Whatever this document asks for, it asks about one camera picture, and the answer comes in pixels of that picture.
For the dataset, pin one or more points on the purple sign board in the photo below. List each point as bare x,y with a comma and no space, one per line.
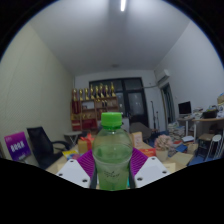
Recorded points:
17,146

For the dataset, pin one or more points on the stack of books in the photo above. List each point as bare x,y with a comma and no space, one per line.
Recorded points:
176,131

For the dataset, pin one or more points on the standing orange card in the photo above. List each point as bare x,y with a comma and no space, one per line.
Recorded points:
137,140

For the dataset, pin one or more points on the pink flowers in white pot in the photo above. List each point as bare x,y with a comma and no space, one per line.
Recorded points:
163,143

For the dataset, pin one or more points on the black tripod stand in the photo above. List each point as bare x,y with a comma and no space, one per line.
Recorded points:
153,115

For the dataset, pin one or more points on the green drink bottle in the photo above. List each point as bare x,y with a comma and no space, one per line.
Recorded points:
112,156

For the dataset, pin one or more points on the small white side table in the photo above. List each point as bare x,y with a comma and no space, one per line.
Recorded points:
72,134

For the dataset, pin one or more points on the black bag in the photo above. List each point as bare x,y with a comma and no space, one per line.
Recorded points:
210,114

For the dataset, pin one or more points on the cardboard box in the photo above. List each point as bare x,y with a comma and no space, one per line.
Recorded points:
221,99

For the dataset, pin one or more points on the orange book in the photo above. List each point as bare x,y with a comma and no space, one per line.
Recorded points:
148,152

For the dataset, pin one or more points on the ceiling tube light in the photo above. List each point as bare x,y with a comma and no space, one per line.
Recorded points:
123,5

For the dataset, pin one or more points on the wooden shelf unit with trophies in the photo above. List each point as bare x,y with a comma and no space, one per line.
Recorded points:
90,111

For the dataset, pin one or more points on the wooden side desk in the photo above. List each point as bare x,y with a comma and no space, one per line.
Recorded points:
200,120

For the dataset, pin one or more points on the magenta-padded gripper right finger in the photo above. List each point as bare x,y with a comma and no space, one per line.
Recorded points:
150,170

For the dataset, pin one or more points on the white air conditioner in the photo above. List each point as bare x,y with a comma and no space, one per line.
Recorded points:
162,76

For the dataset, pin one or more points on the black computer monitor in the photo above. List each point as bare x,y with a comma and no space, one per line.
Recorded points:
184,108

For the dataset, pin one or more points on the colourful blue booklet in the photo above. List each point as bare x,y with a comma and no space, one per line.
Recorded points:
70,154

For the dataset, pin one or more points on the dark glass door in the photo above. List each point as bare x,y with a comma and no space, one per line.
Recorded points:
135,100

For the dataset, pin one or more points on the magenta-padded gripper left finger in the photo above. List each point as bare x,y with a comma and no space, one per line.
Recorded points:
75,171

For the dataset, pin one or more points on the black office chair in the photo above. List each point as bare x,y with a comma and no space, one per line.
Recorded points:
40,145

